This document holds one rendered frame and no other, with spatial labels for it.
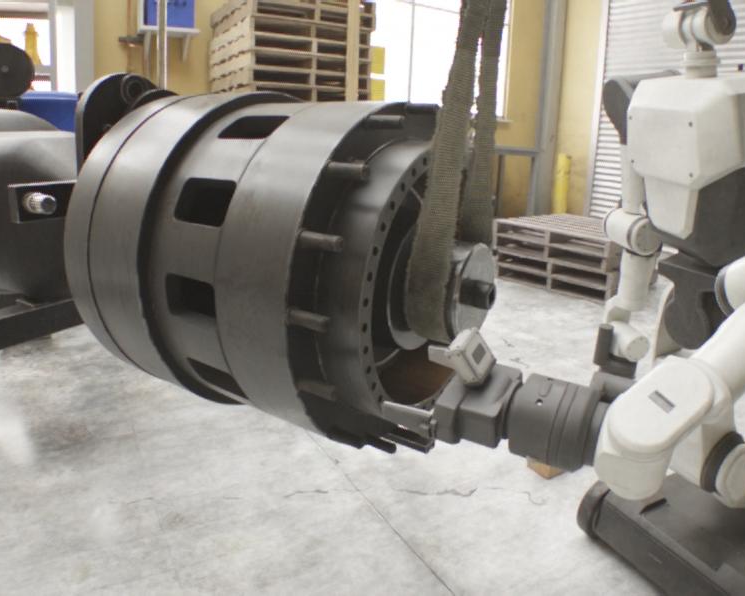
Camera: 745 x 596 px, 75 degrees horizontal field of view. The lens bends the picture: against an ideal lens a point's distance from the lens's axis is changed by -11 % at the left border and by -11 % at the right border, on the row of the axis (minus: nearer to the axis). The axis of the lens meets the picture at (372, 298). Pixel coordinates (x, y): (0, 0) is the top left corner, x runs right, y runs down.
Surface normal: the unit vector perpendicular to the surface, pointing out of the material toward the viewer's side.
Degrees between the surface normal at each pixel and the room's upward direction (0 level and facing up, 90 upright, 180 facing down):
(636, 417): 36
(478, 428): 110
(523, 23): 90
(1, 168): 83
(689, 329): 104
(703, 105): 75
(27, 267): 90
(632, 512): 45
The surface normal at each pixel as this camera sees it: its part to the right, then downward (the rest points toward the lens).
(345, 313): -0.55, 0.18
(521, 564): 0.04, -0.96
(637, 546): -0.91, 0.07
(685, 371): -0.29, -0.65
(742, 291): -0.99, 0.15
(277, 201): -0.46, -0.29
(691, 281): -0.90, 0.30
